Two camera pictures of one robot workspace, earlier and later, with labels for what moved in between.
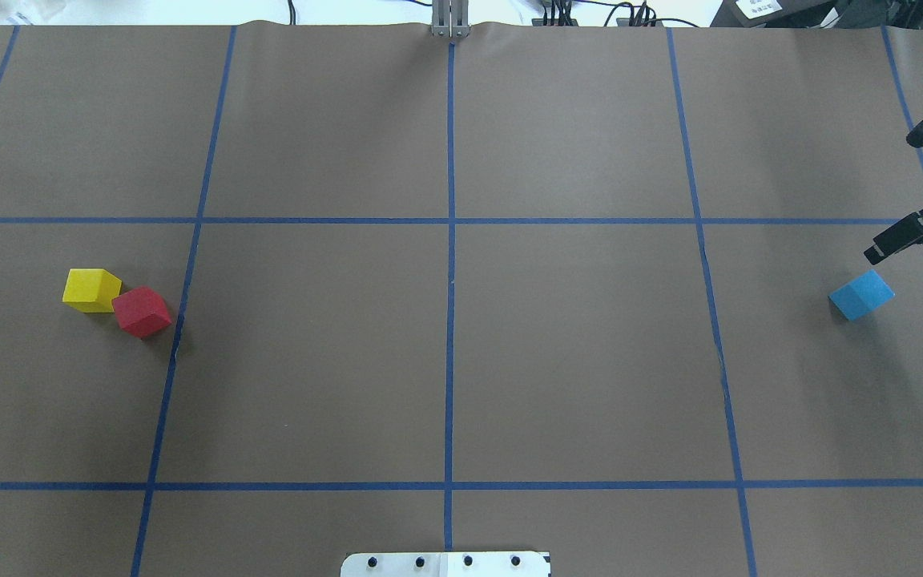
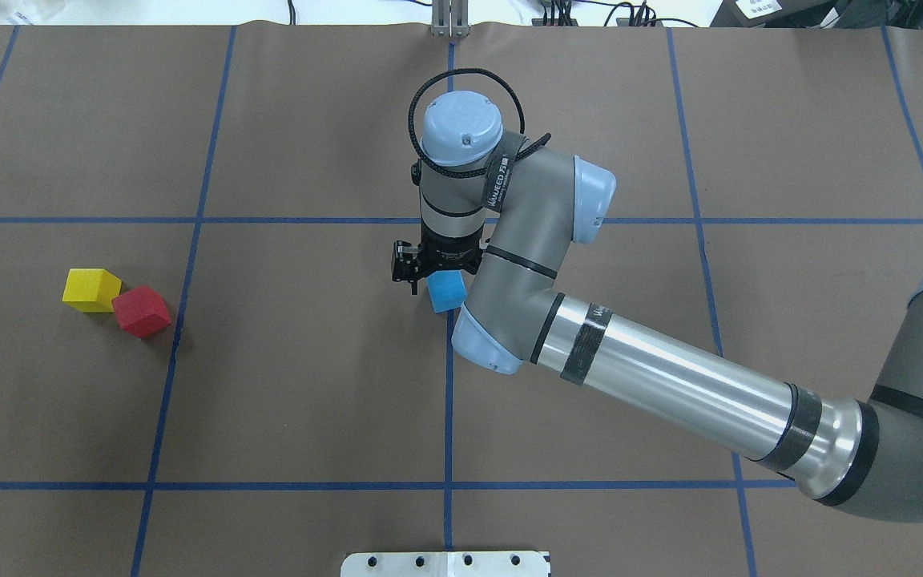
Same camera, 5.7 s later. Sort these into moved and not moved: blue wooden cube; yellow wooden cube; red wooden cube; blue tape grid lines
Moved: blue wooden cube
Not moved: blue tape grid lines; red wooden cube; yellow wooden cube
